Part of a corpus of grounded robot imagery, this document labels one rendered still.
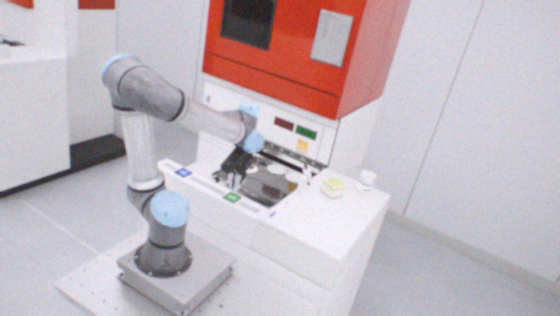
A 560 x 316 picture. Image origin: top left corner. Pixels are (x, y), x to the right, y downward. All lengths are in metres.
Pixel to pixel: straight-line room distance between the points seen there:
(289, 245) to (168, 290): 0.46
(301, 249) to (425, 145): 2.12
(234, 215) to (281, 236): 0.21
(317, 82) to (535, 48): 1.77
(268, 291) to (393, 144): 2.11
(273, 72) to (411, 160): 1.80
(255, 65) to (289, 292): 1.09
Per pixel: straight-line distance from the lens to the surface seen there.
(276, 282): 1.65
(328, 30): 1.87
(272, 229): 1.54
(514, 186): 3.46
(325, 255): 1.47
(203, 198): 1.68
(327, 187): 1.77
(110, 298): 1.42
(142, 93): 1.09
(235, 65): 2.15
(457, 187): 3.51
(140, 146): 1.28
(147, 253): 1.39
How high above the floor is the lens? 1.83
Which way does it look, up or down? 25 degrees down
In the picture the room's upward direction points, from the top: 12 degrees clockwise
